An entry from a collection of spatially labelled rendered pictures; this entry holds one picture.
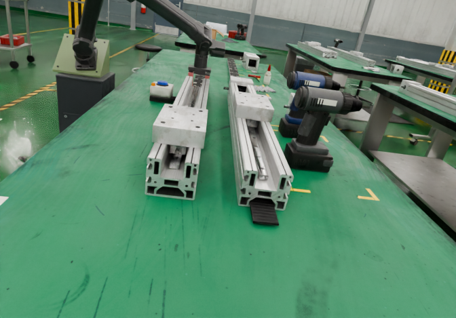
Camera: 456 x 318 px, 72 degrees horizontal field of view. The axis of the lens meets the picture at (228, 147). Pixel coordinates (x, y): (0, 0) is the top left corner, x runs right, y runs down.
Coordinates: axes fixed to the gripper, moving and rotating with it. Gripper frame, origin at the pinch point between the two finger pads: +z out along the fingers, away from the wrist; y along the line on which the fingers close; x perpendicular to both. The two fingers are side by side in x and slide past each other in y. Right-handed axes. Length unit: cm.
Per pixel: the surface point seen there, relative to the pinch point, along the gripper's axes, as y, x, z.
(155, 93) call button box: -14.8, -24.9, -1.1
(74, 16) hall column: -286, 565, 28
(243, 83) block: 19.8, -9.0, -6.6
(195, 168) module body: 4, -89, -6
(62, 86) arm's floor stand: -58, -5, 7
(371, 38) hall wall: 596, 1092, -17
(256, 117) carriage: 20, -57, -7
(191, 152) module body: 3, -84, -7
